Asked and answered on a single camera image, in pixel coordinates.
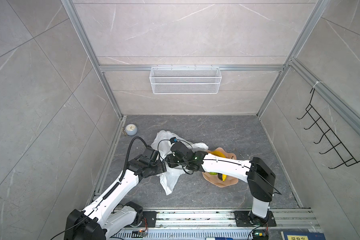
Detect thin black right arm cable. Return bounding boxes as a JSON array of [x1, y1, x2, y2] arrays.
[[157, 138, 283, 196]]

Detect small grey-white round pot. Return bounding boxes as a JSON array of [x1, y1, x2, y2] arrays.
[[124, 124, 138, 136]]

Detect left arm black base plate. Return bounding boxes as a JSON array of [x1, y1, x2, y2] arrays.
[[131, 211, 158, 228]]

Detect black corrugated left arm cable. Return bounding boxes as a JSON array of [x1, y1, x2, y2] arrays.
[[118, 136, 149, 182]]

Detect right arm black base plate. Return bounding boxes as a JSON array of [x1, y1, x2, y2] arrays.
[[234, 211, 277, 227]]

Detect black wire hook rack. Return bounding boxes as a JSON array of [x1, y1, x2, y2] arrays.
[[297, 88, 360, 170]]

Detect white plastic bag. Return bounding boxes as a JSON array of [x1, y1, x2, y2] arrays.
[[151, 130, 209, 195]]

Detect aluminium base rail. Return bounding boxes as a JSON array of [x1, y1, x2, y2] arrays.
[[107, 208, 322, 232]]

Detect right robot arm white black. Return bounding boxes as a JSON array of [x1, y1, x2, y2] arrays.
[[164, 142, 280, 225]]

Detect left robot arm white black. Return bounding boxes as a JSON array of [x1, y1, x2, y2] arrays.
[[64, 147, 166, 240]]

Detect white slotted cable duct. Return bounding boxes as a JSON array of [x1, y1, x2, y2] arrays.
[[110, 229, 253, 240]]

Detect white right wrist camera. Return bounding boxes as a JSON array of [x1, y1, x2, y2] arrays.
[[170, 137, 178, 144]]

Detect white wire mesh basket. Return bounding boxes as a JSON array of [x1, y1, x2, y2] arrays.
[[150, 67, 222, 95]]

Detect pink shell-shaped bowl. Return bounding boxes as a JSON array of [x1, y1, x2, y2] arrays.
[[202, 148, 239, 188]]

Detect blue yellow label box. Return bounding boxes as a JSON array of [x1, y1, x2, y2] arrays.
[[281, 232, 326, 240]]

